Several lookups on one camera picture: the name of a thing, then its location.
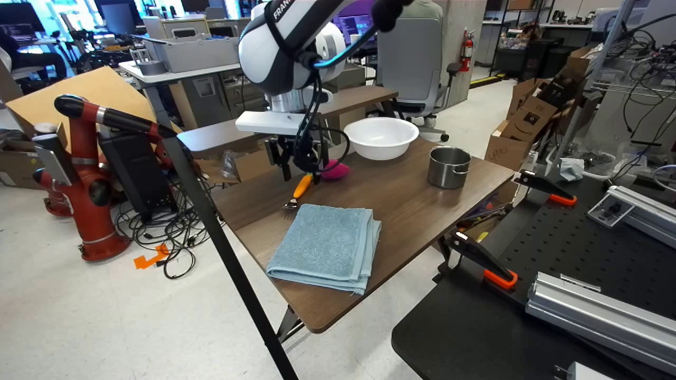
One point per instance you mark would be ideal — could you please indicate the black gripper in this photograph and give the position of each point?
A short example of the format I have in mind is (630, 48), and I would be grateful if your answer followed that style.
(298, 147)

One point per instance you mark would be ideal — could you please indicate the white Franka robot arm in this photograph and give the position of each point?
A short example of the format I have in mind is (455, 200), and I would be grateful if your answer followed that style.
(275, 42)

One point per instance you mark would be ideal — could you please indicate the red robot arm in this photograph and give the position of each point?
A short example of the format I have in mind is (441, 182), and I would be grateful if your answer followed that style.
(92, 217)

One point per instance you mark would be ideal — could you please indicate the pink plush toy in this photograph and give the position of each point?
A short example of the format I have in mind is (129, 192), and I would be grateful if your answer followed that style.
(339, 171)

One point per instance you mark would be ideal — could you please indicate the light blue folded towel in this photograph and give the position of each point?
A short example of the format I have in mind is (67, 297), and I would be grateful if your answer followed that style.
(323, 245)

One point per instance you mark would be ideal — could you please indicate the white plastic bowl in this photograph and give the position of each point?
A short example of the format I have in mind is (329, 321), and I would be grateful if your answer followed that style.
(380, 137)

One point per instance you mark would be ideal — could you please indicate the long wooden bench shelf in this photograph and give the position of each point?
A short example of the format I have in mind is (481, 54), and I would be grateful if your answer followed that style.
(212, 133)

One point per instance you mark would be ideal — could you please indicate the black tripod pole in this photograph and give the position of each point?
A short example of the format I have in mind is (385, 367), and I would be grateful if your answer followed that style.
(225, 245)

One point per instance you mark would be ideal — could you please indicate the small steel pot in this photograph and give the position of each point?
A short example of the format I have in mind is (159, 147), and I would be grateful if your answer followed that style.
(445, 174)

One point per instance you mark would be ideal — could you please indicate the grey office desk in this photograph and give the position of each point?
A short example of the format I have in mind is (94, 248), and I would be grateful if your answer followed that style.
(191, 71)

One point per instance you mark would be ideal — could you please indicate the grey office chair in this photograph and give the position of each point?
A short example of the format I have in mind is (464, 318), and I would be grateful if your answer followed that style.
(423, 64)

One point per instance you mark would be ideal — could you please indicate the purple monitor screen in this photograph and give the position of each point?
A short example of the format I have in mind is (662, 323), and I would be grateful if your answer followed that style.
(360, 13)

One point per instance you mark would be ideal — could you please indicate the black computer box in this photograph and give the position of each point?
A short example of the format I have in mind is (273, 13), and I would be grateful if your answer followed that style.
(134, 171)

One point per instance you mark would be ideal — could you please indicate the red fire extinguisher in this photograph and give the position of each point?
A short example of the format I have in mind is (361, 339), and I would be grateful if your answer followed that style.
(467, 51)

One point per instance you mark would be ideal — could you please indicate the person in green shirt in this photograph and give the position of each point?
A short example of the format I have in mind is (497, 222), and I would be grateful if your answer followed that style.
(428, 9)

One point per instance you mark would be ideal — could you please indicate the open brown cardboard box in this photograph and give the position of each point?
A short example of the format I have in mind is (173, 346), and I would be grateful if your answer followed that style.
(520, 130)

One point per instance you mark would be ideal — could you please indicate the large flat cardboard sheet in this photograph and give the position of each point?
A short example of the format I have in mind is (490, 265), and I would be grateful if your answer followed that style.
(85, 96)

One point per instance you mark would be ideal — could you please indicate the crumpled white cloth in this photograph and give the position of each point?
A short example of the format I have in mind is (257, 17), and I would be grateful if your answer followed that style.
(570, 169)

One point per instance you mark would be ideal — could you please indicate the black perforated board table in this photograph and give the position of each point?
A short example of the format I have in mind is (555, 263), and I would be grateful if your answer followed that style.
(563, 245)

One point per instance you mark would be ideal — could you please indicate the thick aluminium extrusion bar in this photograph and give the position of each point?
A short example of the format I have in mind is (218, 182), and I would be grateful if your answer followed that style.
(597, 316)

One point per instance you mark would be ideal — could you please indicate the slim aluminium extrusion bar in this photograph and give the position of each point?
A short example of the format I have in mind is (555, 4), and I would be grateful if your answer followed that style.
(641, 210)

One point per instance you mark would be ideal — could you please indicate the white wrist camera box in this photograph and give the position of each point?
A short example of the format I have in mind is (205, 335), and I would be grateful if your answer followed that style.
(270, 123)

